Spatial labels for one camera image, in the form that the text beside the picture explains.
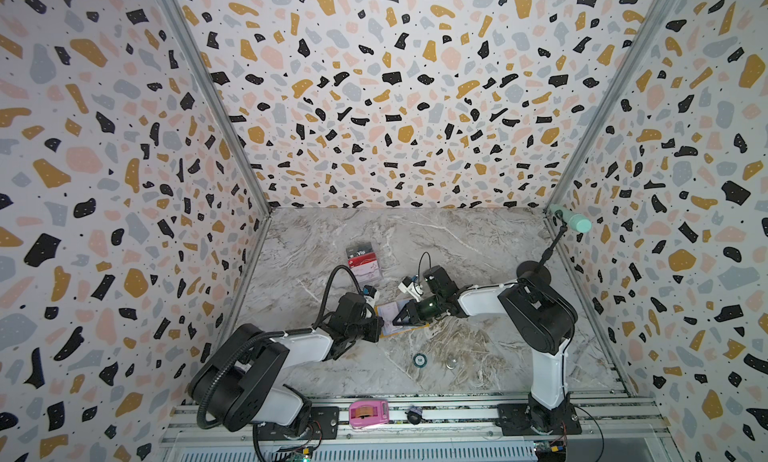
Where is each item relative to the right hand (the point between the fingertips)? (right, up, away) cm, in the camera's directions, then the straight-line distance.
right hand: (395, 320), depth 87 cm
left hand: (-2, 0, +1) cm, 2 cm away
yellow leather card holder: (+3, -3, +1) cm, 4 cm away
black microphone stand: (+48, +14, +12) cm, 51 cm away
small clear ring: (+16, -10, -6) cm, 19 cm away
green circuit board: (-22, -27, -17) cm, 39 cm away
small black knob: (+5, -19, -15) cm, 25 cm away
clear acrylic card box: (-11, +15, +13) cm, 23 cm away
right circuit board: (+38, -27, -16) cm, 49 cm away
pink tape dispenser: (-7, -18, -15) cm, 25 cm away
